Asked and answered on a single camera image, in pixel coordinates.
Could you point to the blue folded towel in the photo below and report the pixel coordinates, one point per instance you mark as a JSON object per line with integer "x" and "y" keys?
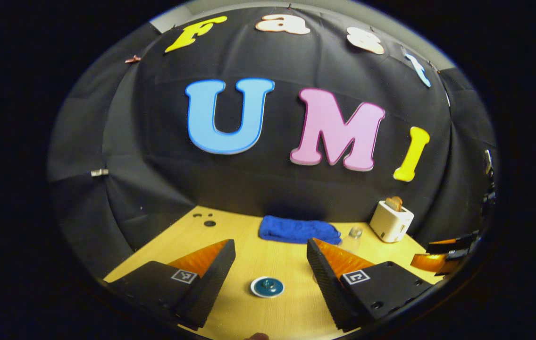
{"x": 296, "y": 230}

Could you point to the black backdrop cloth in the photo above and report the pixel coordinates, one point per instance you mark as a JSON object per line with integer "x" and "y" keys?
{"x": 164, "y": 179}

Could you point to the red-brown cloth clip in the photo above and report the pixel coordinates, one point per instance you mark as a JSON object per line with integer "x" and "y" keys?
{"x": 132, "y": 59}

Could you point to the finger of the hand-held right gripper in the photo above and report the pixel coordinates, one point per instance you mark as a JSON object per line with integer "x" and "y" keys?
{"x": 433, "y": 263}
{"x": 456, "y": 244}

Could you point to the clear plastic water bottle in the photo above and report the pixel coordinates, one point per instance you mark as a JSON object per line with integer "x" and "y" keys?
{"x": 353, "y": 238}

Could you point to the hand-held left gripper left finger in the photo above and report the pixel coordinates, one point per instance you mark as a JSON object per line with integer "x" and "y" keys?
{"x": 211, "y": 283}

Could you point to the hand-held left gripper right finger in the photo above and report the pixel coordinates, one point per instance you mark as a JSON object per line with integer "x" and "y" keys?
{"x": 324, "y": 283}

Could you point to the silver metal cloth clip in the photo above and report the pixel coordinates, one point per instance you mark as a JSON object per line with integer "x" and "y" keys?
{"x": 99, "y": 172}

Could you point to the brown toast slice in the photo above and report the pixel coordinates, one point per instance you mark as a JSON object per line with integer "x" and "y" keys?
{"x": 394, "y": 203}

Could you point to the white toaster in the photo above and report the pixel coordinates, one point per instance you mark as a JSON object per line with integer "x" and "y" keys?
{"x": 390, "y": 224}

